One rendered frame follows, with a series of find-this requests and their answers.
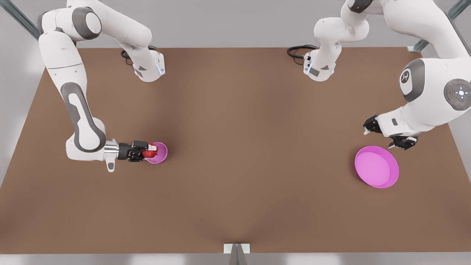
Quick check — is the pink bowl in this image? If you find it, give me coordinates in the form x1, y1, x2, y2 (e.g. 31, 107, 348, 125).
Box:
145, 142, 168, 165

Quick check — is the pink plate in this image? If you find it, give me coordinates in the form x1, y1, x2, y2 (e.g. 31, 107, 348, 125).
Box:
354, 145, 400, 189

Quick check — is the black cable loop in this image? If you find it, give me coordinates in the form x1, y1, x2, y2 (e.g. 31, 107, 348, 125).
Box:
120, 45, 157, 67
287, 45, 319, 66

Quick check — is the silver frame post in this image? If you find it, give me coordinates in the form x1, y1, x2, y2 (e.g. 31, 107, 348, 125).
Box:
223, 243, 251, 265
407, 0, 471, 53
0, 0, 41, 41

